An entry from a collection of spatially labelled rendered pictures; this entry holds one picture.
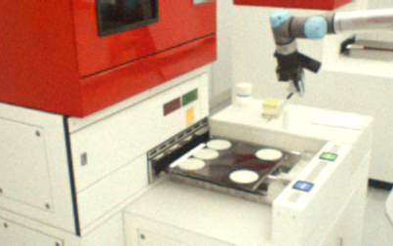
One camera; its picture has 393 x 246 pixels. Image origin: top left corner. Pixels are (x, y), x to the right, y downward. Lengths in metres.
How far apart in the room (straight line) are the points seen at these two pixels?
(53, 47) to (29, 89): 0.18
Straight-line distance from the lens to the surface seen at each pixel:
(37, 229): 1.86
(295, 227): 1.58
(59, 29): 1.48
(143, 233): 1.82
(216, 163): 1.95
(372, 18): 1.83
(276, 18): 1.82
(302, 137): 2.07
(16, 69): 1.65
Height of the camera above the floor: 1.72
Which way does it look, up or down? 20 degrees down
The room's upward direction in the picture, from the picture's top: 1 degrees counter-clockwise
